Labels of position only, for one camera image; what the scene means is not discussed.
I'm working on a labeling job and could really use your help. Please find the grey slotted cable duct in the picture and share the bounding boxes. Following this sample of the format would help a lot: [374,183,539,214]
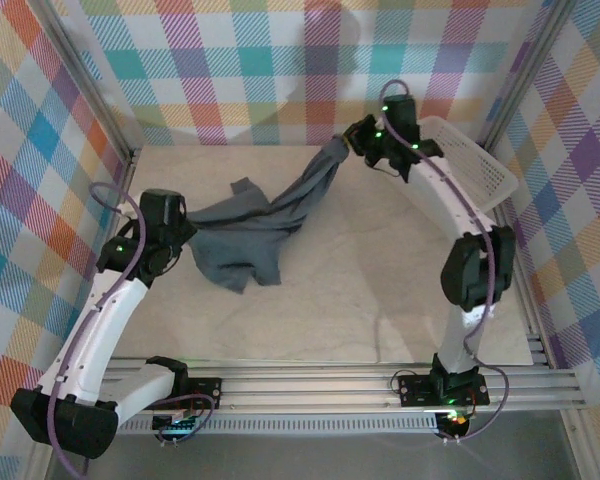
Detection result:
[117,412,442,437]

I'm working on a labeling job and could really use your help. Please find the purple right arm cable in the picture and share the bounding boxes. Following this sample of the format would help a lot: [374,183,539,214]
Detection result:
[379,79,513,444]

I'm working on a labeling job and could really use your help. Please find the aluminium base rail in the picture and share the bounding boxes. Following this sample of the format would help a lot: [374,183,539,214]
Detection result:
[102,355,590,415]

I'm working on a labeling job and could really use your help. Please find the circuit board with green lights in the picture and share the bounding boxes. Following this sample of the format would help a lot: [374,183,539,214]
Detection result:
[152,408,205,435]

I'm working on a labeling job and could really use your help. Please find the aluminium frame post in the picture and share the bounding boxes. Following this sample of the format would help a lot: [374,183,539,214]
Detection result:
[27,0,142,211]
[482,0,581,151]

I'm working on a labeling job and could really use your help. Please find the white plastic mesh basket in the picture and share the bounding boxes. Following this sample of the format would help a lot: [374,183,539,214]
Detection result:
[418,115,521,215]

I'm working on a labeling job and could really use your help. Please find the circuit board with orange light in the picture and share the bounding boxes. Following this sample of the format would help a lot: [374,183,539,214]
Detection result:
[437,408,475,437]

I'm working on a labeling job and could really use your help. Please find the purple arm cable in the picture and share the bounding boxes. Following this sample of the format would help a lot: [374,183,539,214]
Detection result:
[43,180,217,479]
[379,79,513,444]

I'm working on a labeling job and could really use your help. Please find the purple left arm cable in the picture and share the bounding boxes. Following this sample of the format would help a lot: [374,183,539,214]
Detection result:
[43,180,217,479]

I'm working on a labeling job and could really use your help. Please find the grey t-shirt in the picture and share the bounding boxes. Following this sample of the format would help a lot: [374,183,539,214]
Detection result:
[187,133,355,297]

